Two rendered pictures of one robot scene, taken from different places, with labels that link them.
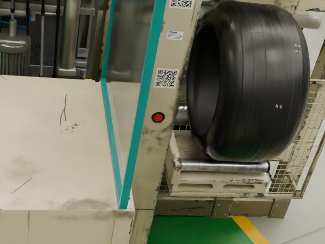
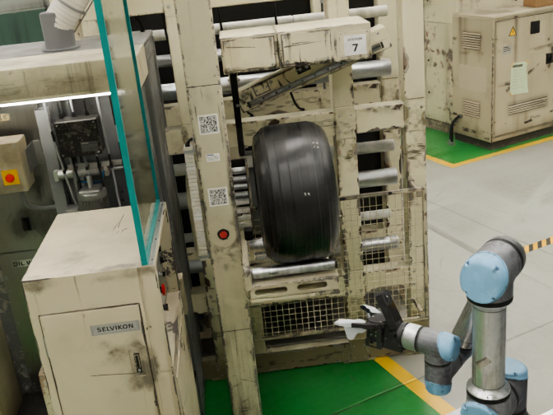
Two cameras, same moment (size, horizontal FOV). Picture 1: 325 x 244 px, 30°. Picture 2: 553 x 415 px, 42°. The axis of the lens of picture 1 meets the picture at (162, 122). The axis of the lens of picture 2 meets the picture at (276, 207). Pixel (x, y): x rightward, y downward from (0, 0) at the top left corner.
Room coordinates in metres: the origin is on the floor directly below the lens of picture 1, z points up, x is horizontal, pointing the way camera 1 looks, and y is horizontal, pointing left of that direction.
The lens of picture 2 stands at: (-0.77, -0.79, 2.16)
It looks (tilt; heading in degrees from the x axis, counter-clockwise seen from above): 21 degrees down; 13
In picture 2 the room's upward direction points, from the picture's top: 6 degrees counter-clockwise
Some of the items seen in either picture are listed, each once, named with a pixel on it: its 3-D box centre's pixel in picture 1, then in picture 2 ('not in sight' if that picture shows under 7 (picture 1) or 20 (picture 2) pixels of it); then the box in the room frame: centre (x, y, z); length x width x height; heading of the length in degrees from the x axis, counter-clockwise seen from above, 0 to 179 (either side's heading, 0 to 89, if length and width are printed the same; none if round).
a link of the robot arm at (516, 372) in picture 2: not in sight; (505, 383); (1.03, -0.99, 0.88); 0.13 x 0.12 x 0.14; 154
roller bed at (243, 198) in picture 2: not in sight; (229, 195); (2.17, 0.11, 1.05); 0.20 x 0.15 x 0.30; 106
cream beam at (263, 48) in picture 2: not in sight; (294, 44); (2.18, -0.24, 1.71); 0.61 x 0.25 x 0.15; 106
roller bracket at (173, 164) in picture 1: (168, 139); (246, 258); (1.81, -0.03, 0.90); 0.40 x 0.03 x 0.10; 16
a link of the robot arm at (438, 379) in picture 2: not in sight; (440, 370); (1.00, -0.81, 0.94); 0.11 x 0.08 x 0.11; 154
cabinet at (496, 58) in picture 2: not in sight; (508, 74); (6.47, -1.54, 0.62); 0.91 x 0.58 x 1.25; 128
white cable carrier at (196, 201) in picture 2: not in sight; (197, 203); (1.72, 0.11, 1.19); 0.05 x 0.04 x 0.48; 16
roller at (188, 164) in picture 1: (223, 165); (293, 268); (1.73, -0.25, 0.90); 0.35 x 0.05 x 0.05; 106
